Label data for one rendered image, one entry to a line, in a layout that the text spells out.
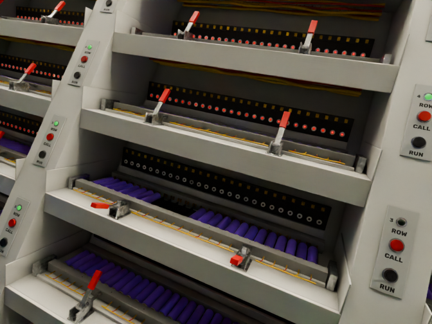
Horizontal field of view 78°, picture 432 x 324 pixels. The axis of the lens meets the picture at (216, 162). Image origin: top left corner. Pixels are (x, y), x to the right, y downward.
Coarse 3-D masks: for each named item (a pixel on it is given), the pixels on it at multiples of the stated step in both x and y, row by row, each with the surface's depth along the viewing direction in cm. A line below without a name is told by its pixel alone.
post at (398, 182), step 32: (416, 0) 46; (416, 32) 45; (416, 64) 44; (384, 96) 50; (384, 128) 43; (384, 160) 41; (416, 160) 40; (384, 192) 40; (416, 192) 39; (352, 224) 47; (352, 256) 41; (416, 256) 37; (352, 288) 38; (416, 288) 37; (352, 320) 38; (384, 320) 37; (416, 320) 36
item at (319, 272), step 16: (80, 192) 59; (96, 192) 60; (112, 192) 59; (144, 208) 56; (160, 208) 55; (176, 224) 53; (192, 224) 52; (224, 240) 50; (240, 240) 49; (256, 256) 48; (272, 256) 47; (288, 256) 46; (304, 272) 45; (320, 272) 44
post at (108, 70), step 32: (128, 0) 66; (160, 0) 76; (96, 32) 65; (160, 32) 80; (96, 64) 63; (128, 64) 71; (64, 96) 63; (64, 128) 61; (32, 160) 61; (64, 160) 60; (96, 160) 69; (32, 192) 59; (0, 224) 59; (32, 224) 57; (64, 224) 65; (0, 256) 57; (0, 288) 55; (0, 320) 56
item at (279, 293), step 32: (64, 192) 60; (192, 192) 66; (96, 224) 53; (128, 224) 51; (160, 224) 54; (288, 224) 58; (160, 256) 49; (192, 256) 46; (224, 256) 47; (320, 256) 53; (224, 288) 45; (256, 288) 42; (288, 288) 42; (320, 288) 43; (320, 320) 39
